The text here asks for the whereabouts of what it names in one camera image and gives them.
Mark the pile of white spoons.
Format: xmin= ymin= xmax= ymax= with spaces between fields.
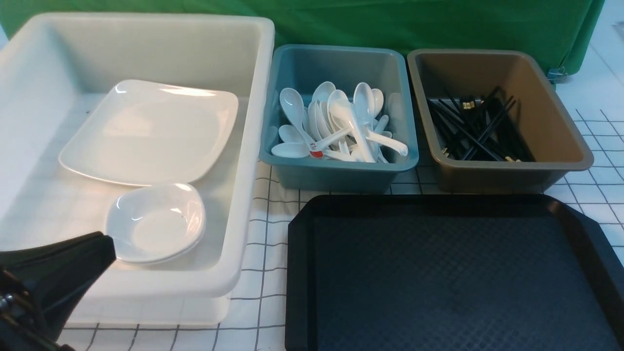
xmin=271 ymin=81 xmax=409 ymax=163

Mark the brown plastic bin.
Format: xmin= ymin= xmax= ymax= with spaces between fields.
xmin=407 ymin=49 xmax=594 ymax=194

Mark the teal plastic bin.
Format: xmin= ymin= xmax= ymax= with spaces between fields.
xmin=259 ymin=44 xmax=419 ymax=194

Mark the metal binder clip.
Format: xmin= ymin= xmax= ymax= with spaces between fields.
xmin=546 ymin=67 xmax=568 ymax=84

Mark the green cloth backdrop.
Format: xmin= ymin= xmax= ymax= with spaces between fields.
xmin=0 ymin=0 xmax=604 ymax=74

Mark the large white square plate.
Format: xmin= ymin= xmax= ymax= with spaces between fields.
xmin=58 ymin=79 xmax=240 ymax=187

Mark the white spoon with red mark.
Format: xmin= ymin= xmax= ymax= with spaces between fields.
xmin=279 ymin=87 xmax=324 ymax=158

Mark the pile of black chopsticks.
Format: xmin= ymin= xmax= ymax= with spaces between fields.
xmin=427 ymin=86 xmax=536 ymax=162

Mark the black serving tray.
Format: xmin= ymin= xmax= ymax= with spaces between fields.
xmin=284 ymin=194 xmax=624 ymax=351

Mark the white checkered tablecloth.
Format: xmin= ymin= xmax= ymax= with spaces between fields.
xmin=60 ymin=111 xmax=623 ymax=351

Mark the small white bowl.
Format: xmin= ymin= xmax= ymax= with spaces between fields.
xmin=103 ymin=183 xmax=206 ymax=265
xmin=116 ymin=237 xmax=201 ymax=266

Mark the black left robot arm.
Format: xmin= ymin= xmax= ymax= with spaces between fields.
xmin=0 ymin=232 xmax=116 ymax=351

